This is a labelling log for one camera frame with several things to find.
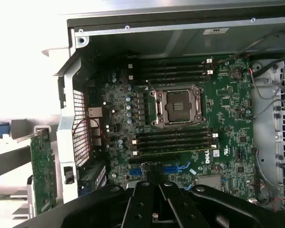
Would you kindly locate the round coin cell battery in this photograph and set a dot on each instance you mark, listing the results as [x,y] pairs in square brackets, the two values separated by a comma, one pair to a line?
[235,74]

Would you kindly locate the hard disk in blue caddy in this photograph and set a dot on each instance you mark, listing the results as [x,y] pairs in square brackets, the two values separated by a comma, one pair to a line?
[0,130]

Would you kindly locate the black RAM slot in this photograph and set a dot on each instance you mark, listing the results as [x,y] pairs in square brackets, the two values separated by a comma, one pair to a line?
[175,145]
[175,79]
[175,133]
[175,152]
[175,62]
[175,73]
[175,68]
[175,139]

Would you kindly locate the open PC case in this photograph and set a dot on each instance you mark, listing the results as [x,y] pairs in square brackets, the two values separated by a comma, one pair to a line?
[69,123]

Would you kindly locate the blue expansion slot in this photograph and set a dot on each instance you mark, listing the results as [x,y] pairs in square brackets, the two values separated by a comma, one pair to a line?
[135,172]

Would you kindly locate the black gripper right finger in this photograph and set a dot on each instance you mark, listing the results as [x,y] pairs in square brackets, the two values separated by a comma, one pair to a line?
[228,204]

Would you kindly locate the metal CPU socket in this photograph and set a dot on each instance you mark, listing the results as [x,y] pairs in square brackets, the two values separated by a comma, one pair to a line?
[178,107]

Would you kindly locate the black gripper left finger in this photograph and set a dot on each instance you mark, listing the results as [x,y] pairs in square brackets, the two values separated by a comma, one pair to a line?
[85,206]

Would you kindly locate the green motherboard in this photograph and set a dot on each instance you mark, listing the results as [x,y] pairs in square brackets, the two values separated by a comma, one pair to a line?
[228,133]

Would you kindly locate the grey chipset heatsink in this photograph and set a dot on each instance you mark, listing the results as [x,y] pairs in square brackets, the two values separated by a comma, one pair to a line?
[209,181]

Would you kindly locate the CPU socket locking lever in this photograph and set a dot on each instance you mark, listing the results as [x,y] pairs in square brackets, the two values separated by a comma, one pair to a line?
[150,86]

